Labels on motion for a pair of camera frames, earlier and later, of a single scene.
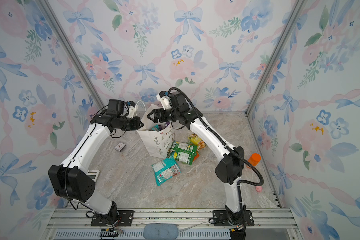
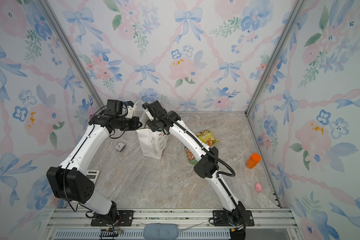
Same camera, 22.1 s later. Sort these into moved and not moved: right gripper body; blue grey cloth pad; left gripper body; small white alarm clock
Moved: right gripper body
Not moved: left gripper body; blue grey cloth pad; small white alarm clock
